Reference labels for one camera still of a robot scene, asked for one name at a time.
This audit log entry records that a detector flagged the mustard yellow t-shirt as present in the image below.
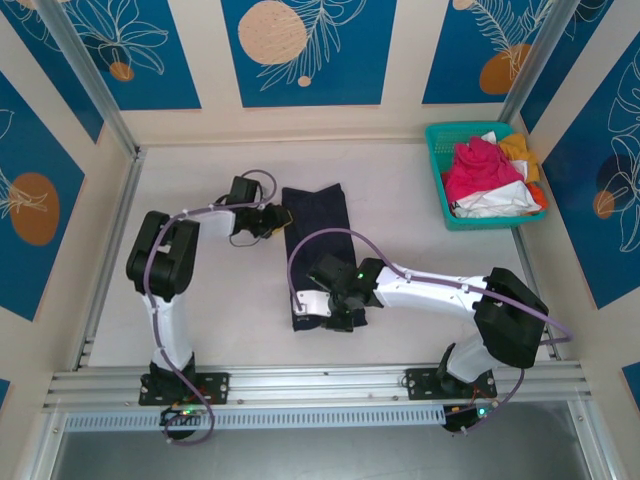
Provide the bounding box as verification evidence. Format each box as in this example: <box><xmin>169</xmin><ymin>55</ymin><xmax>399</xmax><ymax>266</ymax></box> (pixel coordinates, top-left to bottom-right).
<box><xmin>498</xmin><ymin>133</ymin><xmax>540</xmax><ymax>184</ymax></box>

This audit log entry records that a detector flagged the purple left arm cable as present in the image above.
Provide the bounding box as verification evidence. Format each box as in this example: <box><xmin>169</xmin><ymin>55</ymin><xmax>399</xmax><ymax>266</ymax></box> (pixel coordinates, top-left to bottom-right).
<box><xmin>142</xmin><ymin>168</ymin><xmax>278</xmax><ymax>446</ymax></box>

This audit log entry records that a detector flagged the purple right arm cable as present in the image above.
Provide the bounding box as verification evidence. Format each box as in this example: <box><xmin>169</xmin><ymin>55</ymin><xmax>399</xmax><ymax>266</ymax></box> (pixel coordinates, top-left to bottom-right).
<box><xmin>288</xmin><ymin>228</ymin><xmax>575</xmax><ymax>436</ymax></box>

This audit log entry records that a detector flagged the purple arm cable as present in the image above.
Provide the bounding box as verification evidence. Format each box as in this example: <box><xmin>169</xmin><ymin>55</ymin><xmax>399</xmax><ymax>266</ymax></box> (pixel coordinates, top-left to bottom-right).
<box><xmin>142</xmin><ymin>168</ymin><xmax>278</xmax><ymax>446</ymax></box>
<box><xmin>288</xmin><ymin>228</ymin><xmax>575</xmax><ymax>436</ymax></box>

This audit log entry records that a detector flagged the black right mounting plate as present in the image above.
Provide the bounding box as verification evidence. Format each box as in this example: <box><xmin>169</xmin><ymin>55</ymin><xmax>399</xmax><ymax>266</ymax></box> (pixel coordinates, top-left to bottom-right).
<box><xmin>403</xmin><ymin>368</ymin><xmax>499</xmax><ymax>401</ymax></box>

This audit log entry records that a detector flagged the aluminium side rail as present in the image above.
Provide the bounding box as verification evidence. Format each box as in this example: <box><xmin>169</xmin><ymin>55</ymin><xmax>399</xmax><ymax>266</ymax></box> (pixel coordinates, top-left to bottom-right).
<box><xmin>74</xmin><ymin>147</ymin><xmax>147</xmax><ymax>371</ymax></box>
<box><xmin>512</xmin><ymin>227</ymin><xmax>561</xmax><ymax>361</ymax></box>

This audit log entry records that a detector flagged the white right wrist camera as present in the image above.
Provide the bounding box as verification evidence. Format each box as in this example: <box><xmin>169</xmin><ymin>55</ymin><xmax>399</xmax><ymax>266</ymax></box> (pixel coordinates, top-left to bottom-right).
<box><xmin>293</xmin><ymin>288</ymin><xmax>332</xmax><ymax>318</ymax></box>

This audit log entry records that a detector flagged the pile of mixed clothes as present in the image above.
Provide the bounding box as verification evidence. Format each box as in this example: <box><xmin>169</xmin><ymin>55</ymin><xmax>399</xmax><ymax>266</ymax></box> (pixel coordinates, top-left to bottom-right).
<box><xmin>449</xmin><ymin>130</ymin><xmax>545</xmax><ymax>220</ymax></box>

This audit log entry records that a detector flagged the navy blue t-shirt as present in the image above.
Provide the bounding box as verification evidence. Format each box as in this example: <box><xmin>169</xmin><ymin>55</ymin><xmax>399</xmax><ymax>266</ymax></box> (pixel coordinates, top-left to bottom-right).
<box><xmin>281</xmin><ymin>183</ymin><xmax>370</xmax><ymax>335</ymax></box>

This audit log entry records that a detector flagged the black controller board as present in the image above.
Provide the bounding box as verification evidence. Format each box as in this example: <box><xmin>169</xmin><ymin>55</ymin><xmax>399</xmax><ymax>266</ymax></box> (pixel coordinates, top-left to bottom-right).
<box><xmin>442</xmin><ymin>404</ymin><xmax>496</xmax><ymax>435</ymax></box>
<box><xmin>159</xmin><ymin>405</ymin><xmax>211</xmax><ymax>427</ymax></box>

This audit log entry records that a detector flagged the black mounting plate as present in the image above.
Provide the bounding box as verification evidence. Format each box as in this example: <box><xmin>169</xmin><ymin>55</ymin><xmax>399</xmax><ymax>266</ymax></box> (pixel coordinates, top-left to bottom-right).
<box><xmin>403</xmin><ymin>368</ymin><xmax>499</xmax><ymax>401</ymax></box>
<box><xmin>138</xmin><ymin>371</ymin><xmax>231</xmax><ymax>406</ymax></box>

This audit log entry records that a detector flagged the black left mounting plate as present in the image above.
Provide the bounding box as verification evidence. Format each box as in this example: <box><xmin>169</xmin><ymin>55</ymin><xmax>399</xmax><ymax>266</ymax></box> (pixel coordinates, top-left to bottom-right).
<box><xmin>138</xmin><ymin>371</ymin><xmax>231</xmax><ymax>406</ymax></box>

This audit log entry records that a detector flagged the teal plastic basket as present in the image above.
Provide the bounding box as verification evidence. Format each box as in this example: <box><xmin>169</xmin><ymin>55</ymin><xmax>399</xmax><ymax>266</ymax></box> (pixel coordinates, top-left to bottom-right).
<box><xmin>424</xmin><ymin>121</ymin><xmax>550</xmax><ymax>232</ymax></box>

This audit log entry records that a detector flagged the pink t-shirt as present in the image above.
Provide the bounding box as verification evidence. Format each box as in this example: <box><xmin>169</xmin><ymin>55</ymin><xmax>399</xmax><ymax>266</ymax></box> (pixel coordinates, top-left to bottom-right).
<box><xmin>443</xmin><ymin>138</ymin><xmax>524</xmax><ymax>204</ymax></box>

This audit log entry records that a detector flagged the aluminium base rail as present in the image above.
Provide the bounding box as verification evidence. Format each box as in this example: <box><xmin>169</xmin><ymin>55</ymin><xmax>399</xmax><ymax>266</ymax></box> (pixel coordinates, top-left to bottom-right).
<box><xmin>42</xmin><ymin>362</ymin><xmax>596</xmax><ymax>414</ymax></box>

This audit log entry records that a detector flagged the aluminium frame post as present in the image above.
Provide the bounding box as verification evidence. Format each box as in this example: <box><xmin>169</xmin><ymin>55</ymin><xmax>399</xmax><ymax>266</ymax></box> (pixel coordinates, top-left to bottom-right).
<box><xmin>37</xmin><ymin>0</ymin><xmax>144</xmax><ymax>159</ymax></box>
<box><xmin>487</xmin><ymin>0</ymin><xmax>586</xmax><ymax>151</ymax></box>

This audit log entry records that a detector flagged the grey slotted cable duct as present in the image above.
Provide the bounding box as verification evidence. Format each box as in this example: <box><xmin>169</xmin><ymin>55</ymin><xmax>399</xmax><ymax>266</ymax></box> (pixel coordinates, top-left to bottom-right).
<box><xmin>64</xmin><ymin>405</ymin><xmax>446</xmax><ymax>432</ymax></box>

